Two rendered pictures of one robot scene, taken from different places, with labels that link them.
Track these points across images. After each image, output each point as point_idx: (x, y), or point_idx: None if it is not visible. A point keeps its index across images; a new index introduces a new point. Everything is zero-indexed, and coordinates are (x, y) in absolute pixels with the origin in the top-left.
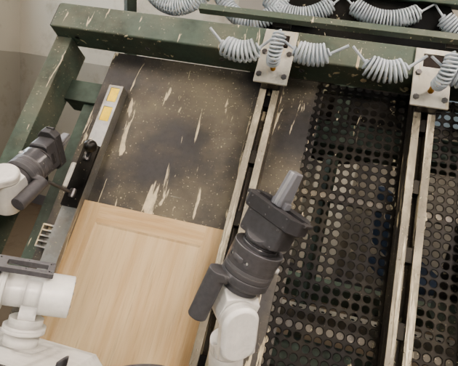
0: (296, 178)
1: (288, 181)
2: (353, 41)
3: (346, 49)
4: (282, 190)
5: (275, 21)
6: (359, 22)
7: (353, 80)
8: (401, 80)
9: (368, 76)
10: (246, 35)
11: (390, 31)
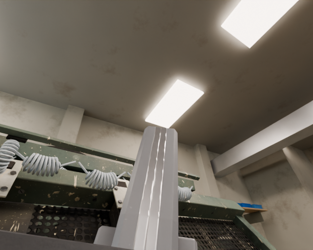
0: (177, 139)
1: (164, 146)
2: (69, 171)
3: (65, 174)
4: (155, 174)
5: (11, 133)
6: (84, 146)
7: (69, 200)
8: (114, 186)
9: (92, 182)
10: None
11: (105, 153)
